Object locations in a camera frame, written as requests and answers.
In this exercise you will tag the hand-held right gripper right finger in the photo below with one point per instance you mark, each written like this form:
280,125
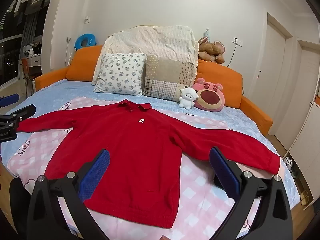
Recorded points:
225,175

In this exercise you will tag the dark rounded object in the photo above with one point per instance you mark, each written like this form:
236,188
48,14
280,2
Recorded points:
17,200

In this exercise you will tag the white door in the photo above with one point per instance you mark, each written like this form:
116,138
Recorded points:
305,80
272,67

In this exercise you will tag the beige patchwork pillow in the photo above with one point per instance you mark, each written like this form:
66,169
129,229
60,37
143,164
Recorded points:
162,80

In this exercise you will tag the pink bear plush cushion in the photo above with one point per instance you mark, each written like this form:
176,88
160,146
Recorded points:
210,97

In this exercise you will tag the orange wooden chair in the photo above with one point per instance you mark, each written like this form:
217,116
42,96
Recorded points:
26,72

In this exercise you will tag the pink checked cartoon blanket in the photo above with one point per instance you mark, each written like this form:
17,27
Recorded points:
200,200

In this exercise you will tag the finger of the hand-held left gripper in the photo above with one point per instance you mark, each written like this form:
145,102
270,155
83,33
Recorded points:
25,111
10,99

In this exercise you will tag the blue party hat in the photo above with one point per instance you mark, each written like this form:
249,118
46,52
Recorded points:
207,32

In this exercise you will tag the orange bed frame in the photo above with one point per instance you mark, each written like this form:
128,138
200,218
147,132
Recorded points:
225,72

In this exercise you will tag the white floral pillow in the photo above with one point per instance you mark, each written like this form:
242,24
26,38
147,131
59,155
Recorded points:
117,75

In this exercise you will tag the white desk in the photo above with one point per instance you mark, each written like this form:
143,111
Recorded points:
35,60

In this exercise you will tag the white lamb plush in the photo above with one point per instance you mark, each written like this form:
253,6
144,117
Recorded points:
187,97

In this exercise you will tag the white standing rack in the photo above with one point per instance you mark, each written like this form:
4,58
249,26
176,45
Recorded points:
68,52

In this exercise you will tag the white wall outlet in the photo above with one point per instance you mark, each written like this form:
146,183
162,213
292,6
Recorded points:
237,41

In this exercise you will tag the brown plush bear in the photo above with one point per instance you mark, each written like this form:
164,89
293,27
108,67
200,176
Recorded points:
210,51

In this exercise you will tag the white wall switch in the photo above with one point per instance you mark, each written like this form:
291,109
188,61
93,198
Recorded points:
86,19

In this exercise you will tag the white cabinet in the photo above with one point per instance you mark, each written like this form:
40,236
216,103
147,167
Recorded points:
307,150

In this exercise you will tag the yellow slipper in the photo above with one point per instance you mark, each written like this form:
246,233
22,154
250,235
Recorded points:
305,201
304,194

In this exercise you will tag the cream quilt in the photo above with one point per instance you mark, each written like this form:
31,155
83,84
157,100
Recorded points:
150,40

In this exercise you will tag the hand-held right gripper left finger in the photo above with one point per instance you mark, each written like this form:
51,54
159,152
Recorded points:
96,173

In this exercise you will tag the red sweater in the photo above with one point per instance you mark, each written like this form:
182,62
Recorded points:
120,155

